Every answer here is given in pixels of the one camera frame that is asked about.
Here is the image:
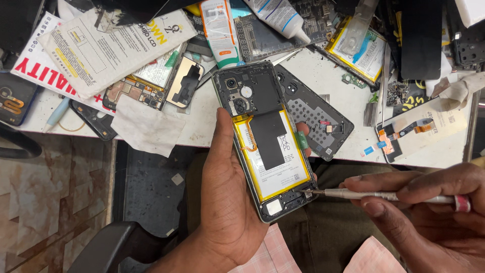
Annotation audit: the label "person's left hand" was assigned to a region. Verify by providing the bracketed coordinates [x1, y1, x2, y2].
[197, 107, 317, 266]

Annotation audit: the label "person's right hand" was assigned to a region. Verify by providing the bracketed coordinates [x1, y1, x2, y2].
[339, 162, 485, 273]

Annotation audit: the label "silver screwdriver with red cap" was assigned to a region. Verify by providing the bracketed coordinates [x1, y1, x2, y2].
[303, 188, 471, 212]

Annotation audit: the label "smartphone with yellow battery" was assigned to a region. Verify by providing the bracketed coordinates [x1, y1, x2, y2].
[211, 61, 320, 223]

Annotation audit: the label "pink checked shirt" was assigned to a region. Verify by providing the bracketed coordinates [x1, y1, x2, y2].
[227, 223, 408, 273]

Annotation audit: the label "phone screen with orange flex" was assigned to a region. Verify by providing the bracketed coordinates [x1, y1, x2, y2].
[375, 99, 469, 164]

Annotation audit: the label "black chair armrest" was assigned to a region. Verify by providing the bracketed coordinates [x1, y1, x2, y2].
[66, 221, 179, 273]

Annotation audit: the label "white tissue paper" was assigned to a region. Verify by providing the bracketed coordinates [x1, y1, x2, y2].
[111, 94, 186, 158]

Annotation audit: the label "black yellow printed box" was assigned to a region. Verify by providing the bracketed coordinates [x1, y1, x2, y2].
[387, 78, 436, 117]

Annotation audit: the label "crumpled white cloth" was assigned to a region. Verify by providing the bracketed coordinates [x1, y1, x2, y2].
[431, 71, 485, 111]

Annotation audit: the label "black phone back cover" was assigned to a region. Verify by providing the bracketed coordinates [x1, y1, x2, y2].
[274, 64, 355, 162]

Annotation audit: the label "silver tweezers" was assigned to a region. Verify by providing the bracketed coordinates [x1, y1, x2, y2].
[380, 45, 392, 128]

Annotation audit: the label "dismantled phone with copper board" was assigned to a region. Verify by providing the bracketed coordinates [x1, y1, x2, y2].
[102, 42, 189, 111]

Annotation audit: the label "small green circuit board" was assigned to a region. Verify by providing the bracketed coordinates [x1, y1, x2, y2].
[342, 73, 368, 89]

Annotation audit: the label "white orange glue tube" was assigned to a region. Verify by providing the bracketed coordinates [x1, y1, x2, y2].
[199, 0, 243, 70]

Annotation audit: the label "black phone midframe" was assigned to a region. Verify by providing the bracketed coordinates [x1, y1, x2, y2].
[447, 0, 485, 70]

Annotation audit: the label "black electronic test board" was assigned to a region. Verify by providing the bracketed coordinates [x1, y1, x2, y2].
[233, 0, 336, 63]

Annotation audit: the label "black phone screen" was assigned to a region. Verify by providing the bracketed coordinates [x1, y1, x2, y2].
[400, 0, 444, 81]

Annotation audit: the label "phone with white battery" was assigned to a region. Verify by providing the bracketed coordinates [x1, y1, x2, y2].
[324, 16, 388, 86]

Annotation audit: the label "light blue pen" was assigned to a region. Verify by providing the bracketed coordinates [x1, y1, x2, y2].
[42, 97, 71, 133]

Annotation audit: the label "white padded screen envelope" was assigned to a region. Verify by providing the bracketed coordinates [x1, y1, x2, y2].
[37, 8, 198, 100]

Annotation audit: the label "white blue glue bottle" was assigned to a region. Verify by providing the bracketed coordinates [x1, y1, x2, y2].
[242, 0, 312, 44]

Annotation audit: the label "clear plastic packet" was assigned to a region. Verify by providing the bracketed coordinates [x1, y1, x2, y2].
[339, 0, 379, 57]

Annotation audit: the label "white red printed box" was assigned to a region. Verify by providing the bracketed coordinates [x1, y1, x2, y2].
[11, 11, 118, 114]

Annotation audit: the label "dark phone with orange print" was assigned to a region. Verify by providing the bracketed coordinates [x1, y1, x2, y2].
[0, 71, 39, 127]

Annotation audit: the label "gold black phone frame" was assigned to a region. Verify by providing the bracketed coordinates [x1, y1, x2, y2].
[166, 56, 205, 109]

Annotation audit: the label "black phone camera frame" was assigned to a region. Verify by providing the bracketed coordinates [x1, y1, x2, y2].
[69, 99, 119, 142]

